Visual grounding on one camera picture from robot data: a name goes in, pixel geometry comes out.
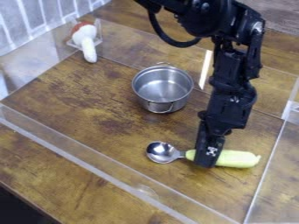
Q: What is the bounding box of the clear acrylic enclosure wall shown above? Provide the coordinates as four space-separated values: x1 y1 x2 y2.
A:
0 103 237 224

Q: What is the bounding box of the red white toy mushroom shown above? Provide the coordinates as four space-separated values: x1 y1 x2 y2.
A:
71 22 97 63

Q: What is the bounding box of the green handled metal spoon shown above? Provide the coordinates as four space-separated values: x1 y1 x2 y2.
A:
145 142 261 169

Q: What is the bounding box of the small steel pot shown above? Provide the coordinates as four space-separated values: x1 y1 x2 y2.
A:
132 64 193 114

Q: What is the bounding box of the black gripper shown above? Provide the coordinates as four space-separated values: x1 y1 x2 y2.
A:
193 84 257 168

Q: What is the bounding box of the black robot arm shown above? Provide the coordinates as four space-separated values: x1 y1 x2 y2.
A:
133 0 265 168

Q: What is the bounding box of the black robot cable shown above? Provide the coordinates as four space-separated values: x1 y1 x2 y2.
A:
145 8 203 49

